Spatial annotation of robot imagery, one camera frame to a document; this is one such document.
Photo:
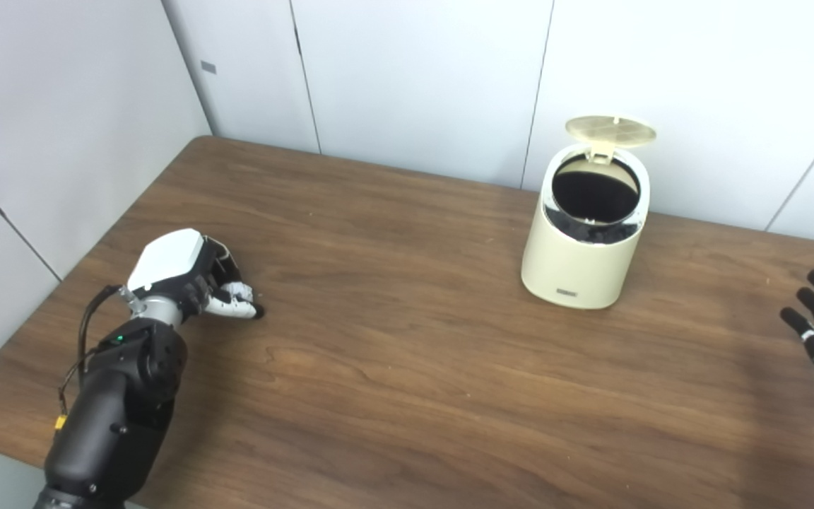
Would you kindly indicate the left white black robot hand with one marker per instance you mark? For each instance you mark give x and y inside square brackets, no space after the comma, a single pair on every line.
[167,258]

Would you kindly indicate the cream-colored bin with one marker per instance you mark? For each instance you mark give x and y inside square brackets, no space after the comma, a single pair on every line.
[576,265]

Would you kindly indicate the cream round bin lid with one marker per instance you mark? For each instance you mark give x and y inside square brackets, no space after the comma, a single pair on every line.
[610,131]

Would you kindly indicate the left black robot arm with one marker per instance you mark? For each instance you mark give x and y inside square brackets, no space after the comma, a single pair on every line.
[117,403]

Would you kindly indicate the small gray wall label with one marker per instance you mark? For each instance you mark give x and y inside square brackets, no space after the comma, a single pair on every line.
[208,67]

